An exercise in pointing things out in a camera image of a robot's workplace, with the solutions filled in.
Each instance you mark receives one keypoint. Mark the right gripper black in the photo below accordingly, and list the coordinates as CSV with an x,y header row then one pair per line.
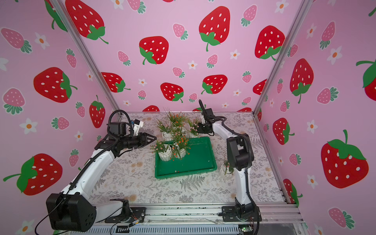
x,y
202,127

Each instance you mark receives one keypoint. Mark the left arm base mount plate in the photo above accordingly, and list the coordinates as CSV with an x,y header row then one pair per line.
x,y
127,215

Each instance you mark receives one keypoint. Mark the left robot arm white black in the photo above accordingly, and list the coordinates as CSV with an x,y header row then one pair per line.
x,y
70,210

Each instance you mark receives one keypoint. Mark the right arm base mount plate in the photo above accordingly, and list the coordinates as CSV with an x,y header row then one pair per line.
x,y
232,214

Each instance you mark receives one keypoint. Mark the tall orange flower pot back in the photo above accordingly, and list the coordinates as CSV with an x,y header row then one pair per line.
x,y
177,123

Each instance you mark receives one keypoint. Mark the orange flower potted plant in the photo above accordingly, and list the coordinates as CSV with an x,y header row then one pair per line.
x,y
180,146

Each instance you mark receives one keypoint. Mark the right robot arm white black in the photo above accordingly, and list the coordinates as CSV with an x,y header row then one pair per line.
x,y
240,157

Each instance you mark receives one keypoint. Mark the green plastic storage tray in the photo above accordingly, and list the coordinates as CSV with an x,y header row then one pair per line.
x,y
200,159

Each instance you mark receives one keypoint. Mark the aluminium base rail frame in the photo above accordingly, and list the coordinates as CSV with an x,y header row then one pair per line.
x,y
204,219

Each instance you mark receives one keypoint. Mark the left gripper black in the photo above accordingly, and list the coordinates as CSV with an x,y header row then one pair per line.
x,y
142,139

